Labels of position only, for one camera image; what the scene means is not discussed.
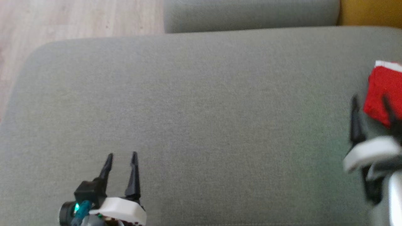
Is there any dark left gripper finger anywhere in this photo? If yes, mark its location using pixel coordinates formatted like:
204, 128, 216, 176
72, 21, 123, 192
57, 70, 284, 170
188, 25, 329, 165
99, 153, 114, 189
125, 151, 141, 199

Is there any grey sofa back cushion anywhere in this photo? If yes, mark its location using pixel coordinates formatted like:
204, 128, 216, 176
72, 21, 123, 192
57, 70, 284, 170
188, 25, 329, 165
163, 0, 340, 34

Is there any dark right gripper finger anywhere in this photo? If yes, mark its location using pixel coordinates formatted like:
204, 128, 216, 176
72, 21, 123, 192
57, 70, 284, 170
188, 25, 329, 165
350, 95, 365, 143
381, 95, 398, 126

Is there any teal left cable connector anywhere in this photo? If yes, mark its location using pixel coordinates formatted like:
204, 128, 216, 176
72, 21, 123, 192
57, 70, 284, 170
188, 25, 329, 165
70, 201, 92, 226

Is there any red shorts white waistband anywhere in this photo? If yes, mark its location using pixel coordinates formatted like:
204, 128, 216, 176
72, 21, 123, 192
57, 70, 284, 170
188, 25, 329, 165
363, 60, 402, 129

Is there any grey sofa seat cushion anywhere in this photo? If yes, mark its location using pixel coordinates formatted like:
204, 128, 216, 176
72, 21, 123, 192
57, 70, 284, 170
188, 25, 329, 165
0, 26, 402, 226

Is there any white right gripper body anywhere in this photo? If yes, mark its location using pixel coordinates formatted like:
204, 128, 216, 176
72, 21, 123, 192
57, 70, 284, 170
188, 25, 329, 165
343, 136, 401, 173

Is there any yellow cushion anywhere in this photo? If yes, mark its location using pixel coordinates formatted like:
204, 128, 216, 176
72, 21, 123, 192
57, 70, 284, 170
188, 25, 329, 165
338, 0, 402, 29

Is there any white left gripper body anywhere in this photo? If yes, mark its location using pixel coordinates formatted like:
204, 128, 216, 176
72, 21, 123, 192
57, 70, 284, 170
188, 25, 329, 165
89, 196, 147, 226

